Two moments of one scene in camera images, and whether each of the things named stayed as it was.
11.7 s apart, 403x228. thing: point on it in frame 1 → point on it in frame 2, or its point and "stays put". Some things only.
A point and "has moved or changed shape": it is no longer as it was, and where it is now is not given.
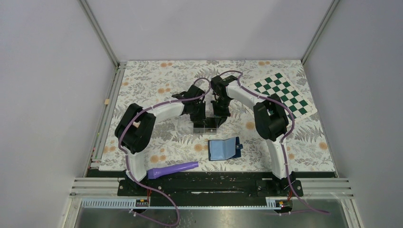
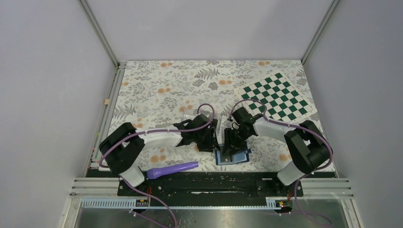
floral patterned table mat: (222, 115) stays put
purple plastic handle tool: (153, 173) stays put
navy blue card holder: (224, 149) has moved or changed shape
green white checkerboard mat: (297, 106) stays put
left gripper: (200, 119) → (212, 144)
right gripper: (220, 117) → (230, 141)
